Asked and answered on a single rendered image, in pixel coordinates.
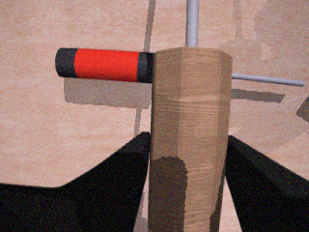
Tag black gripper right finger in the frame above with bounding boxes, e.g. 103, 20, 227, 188
225, 135, 309, 232

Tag red-handled tool with grey metal shank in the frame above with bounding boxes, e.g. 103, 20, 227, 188
55, 47, 305, 87

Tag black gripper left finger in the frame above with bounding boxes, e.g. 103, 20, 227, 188
0, 131, 150, 232

